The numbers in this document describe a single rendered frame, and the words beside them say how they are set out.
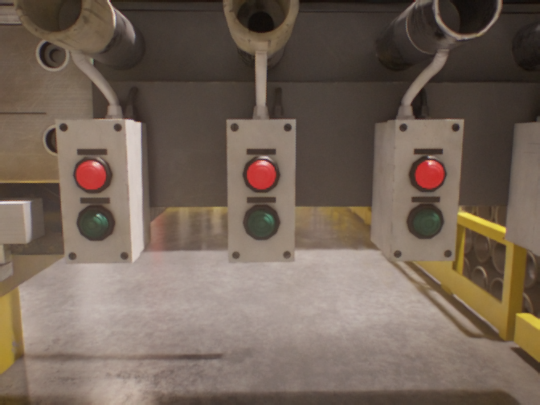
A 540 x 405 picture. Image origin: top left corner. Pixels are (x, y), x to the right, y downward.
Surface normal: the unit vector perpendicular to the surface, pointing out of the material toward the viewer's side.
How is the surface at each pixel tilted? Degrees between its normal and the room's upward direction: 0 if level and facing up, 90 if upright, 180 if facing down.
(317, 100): 90
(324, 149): 90
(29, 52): 90
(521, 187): 90
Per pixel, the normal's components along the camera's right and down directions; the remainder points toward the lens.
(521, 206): -1.00, 0.00
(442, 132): 0.03, 0.15
